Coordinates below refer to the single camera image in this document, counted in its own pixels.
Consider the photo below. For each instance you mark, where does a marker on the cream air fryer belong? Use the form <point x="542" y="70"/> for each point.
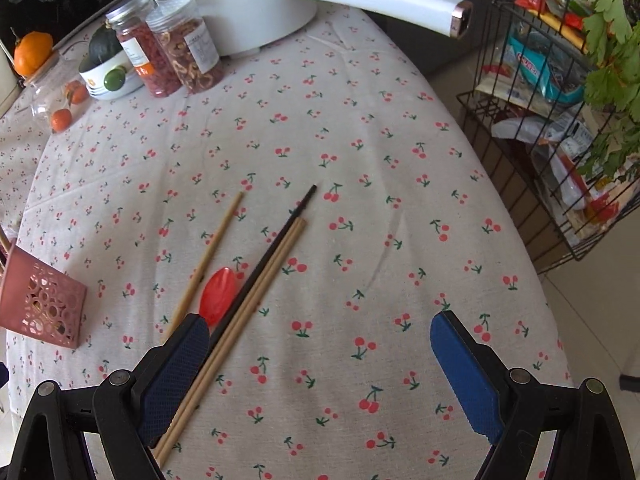
<point x="6" y="80"/>

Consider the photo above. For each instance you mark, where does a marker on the grey refrigerator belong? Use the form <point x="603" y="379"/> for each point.
<point x="400" y="35"/>

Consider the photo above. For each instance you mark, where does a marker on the pink perforated utensil holder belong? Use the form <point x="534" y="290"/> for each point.
<point x="45" y="305"/>

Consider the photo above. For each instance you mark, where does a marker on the white and red snack packet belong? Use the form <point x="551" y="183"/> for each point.
<point x="575" y="180"/>

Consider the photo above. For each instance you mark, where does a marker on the bunch of leafy greens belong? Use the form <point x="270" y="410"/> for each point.
<point x="610" y="85"/>

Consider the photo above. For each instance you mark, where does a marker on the white printed bowl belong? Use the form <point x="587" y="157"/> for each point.
<point x="95" y="82"/>

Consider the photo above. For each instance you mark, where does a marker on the glass jar with wooden lid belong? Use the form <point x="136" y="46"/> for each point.
<point x="45" y="95"/>

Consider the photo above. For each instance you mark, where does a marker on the small orange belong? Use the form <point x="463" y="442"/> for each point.
<point x="77" y="92"/>
<point x="61" y="118"/>

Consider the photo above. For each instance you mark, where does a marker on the black chopstick with gold band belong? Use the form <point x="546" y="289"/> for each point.
<point x="280" y="235"/>

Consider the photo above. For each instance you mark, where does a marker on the white electric pot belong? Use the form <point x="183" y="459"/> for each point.
<point x="240" y="5"/>

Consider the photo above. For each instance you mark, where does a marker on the plastic jar of dried rings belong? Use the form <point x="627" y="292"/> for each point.
<point x="195" y="55"/>

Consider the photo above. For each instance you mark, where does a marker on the cherry print tablecloth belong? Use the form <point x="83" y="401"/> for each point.
<point x="350" y="210"/>

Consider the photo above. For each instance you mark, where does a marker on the blue snack packet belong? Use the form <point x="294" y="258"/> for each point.
<point x="540" y="70"/>

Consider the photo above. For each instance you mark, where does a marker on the red plastic spoon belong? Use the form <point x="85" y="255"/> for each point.
<point x="217" y="292"/>

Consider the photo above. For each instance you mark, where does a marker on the large orange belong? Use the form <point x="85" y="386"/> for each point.
<point x="32" y="52"/>

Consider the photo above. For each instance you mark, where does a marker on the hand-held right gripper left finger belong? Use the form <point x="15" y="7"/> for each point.
<point x="175" y="375"/>

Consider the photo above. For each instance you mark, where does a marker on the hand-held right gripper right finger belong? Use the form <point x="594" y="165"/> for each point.
<point x="465" y="375"/>

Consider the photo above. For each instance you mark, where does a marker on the plastic jar of red berries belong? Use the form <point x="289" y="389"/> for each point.
<point x="150" y="55"/>

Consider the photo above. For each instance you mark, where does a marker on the green lime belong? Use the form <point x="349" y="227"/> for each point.
<point x="114" y="80"/>

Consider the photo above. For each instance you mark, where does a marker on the dark green squash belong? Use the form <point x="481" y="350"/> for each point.
<point x="102" y="47"/>

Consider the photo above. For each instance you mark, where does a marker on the plain wooden chopstick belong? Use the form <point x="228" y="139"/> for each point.
<point x="270" y="282"/>
<point x="210" y="255"/>

